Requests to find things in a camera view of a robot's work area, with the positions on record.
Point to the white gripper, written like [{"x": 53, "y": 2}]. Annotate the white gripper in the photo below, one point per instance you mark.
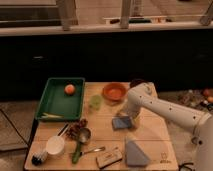
[{"x": 133, "y": 112}]

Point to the blue sponge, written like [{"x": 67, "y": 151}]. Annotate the blue sponge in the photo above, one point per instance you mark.
[{"x": 121, "y": 123}]

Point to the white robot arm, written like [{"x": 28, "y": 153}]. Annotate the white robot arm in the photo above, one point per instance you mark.
[{"x": 197, "y": 122}]

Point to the dark brown bowl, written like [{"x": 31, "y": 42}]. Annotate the dark brown bowl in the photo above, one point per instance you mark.
[{"x": 136, "y": 82}]

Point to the orange bowl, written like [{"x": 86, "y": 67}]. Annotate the orange bowl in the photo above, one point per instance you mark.
[{"x": 114, "y": 91}]

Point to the green translucent cup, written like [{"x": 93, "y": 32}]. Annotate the green translucent cup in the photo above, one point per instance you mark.
[{"x": 95, "y": 102}]

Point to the grey folded cloth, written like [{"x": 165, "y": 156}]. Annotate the grey folded cloth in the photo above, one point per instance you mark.
[{"x": 135, "y": 157}]

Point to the metal spoon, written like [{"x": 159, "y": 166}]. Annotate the metal spoon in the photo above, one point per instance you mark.
[{"x": 92, "y": 150}]

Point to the wooden block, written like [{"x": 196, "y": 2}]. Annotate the wooden block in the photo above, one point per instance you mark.
[{"x": 108, "y": 158}]

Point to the orange peach fruit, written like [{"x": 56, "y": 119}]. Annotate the orange peach fruit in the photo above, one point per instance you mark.
[{"x": 69, "y": 89}]

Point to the brown pine cone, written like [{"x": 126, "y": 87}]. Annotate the brown pine cone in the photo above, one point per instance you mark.
[{"x": 75, "y": 127}]

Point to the green plastic tray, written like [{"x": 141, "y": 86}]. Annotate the green plastic tray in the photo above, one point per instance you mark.
[{"x": 55, "y": 101}]

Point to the yellow green vegetable strip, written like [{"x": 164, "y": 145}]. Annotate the yellow green vegetable strip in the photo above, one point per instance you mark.
[{"x": 47, "y": 115}]

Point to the white cup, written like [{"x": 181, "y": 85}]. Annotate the white cup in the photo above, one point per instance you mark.
[{"x": 55, "y": 146}]

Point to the black white dish brush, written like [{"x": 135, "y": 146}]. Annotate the black white dish brush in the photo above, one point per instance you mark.
[{"x": 39, "y": 158}]

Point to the green handled metal scoop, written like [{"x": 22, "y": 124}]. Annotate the green handled metal scoop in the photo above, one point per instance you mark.
[{"x": 83, "y": 138}]

